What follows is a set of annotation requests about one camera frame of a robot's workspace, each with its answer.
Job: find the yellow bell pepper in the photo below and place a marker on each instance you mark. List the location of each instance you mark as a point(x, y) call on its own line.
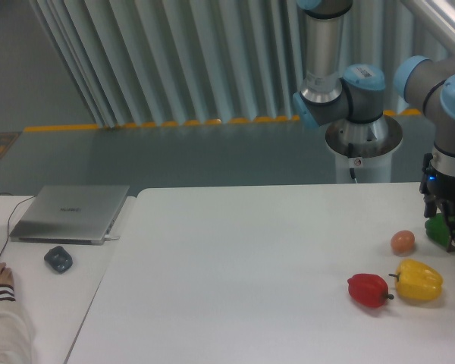
point(414, 280)

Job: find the brown egg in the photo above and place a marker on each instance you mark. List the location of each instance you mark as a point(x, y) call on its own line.
point(403, 242)

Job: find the red bell pepper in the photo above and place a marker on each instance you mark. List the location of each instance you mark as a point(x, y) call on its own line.
point(369, 290)

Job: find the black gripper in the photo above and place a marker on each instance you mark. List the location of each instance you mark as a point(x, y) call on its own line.
point(438, 192)

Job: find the cream sleeved forearm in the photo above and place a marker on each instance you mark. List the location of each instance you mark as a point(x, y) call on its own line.
point(15, 339)

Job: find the dark blue small tray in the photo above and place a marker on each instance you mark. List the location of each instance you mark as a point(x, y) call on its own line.
point(59, 259)

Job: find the green bell pepper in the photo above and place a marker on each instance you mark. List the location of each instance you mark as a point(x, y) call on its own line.
point(437, 231)

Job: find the silver closed laptop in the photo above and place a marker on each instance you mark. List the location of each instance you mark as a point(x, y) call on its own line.
point(73, 214)

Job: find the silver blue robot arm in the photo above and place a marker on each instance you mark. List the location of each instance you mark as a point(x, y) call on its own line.
point(351, 103)

